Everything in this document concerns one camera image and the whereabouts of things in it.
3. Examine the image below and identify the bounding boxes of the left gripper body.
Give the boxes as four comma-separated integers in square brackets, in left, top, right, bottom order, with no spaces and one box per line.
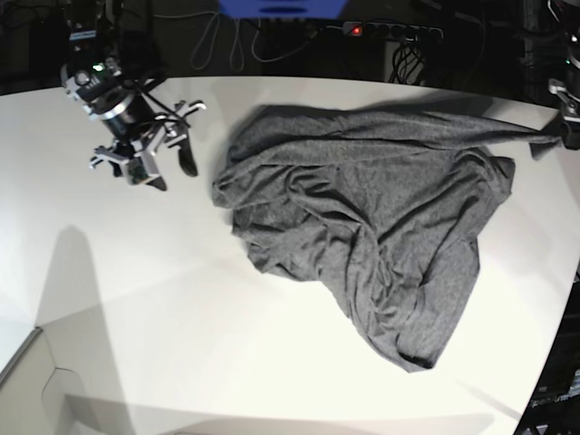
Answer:
[548,79,579,150]

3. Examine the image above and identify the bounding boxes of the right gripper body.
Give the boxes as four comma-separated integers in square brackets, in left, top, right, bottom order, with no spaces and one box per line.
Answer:
[61,63,207,186]

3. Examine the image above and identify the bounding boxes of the grey t-shirt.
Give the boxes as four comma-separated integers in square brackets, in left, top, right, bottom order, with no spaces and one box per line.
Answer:
[212,106,562,372]

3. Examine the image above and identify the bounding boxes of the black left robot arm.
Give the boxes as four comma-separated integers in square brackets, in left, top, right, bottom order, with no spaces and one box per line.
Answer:
[547,0,579,150]

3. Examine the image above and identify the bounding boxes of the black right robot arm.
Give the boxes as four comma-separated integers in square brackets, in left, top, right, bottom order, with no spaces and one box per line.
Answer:
[60,1,206,191]

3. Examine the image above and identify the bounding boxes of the blue box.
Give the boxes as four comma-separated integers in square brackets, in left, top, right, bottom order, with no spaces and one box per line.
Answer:
[218,0,347,19]

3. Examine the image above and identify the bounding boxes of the black power strip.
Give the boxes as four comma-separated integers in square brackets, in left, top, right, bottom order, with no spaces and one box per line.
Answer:
[342,21,444,43]

